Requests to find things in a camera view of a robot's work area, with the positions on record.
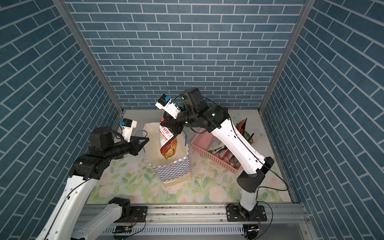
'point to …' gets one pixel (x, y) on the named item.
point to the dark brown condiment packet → (167, 140)
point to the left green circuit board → (122, 229)
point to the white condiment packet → (215, 145)
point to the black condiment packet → (225, 153)
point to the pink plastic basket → (200, 142)
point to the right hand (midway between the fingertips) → (164, 122)
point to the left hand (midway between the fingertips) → (152, 139)
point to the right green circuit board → (251, 230)
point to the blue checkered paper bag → (174, 170)
